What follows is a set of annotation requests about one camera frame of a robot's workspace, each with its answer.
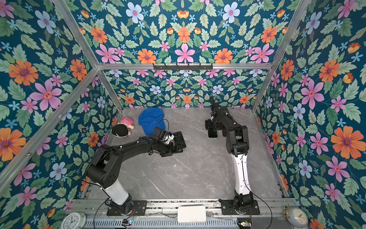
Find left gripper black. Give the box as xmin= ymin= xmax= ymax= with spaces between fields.
xmin=156 ymin=141 xmax=184 ymax=157

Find black phone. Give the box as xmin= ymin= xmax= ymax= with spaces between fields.
xmin=173 ymin=131 xmax=186 ymax=153

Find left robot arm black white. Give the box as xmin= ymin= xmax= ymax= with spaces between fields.
xmin=86 ymin=127 xmax=186 ymax=216

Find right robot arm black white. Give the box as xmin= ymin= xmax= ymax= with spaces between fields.
xmin=205 ymin=97 xmax=254 ymax=214

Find blue baseball cap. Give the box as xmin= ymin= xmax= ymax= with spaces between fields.
xmin=138 ymin=108 xmax=166 ymax=136

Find plush doll pink hat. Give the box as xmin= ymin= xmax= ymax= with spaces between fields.
xmin=112 ymin=117 xmax=134 ymax=138

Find white round clock left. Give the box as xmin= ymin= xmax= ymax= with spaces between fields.
xmin=61 ymin=212 xmax=86 ymax=229

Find cream alarm clock right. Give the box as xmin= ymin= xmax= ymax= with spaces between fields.
xmin=282 ymin=204 xmax=309 ymax=229

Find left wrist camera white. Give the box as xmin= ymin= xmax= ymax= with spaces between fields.
xmin=163 ymin=132 xmax=174 ymax=145

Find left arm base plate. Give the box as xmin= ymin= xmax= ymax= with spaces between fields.
xmin=106 ymin=200 xmax=147 ymax=216

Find white box on rail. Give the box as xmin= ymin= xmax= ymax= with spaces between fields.
xmin=177 ymin=205 xmax=207 ymax=223

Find black hook bar on frame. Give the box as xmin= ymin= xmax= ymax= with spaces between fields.
xmin=153 ymin=64 xmax=214 ymax=71

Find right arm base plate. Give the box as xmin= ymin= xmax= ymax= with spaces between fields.
xmin=219 ymin=199 xmax=260 ymax=216

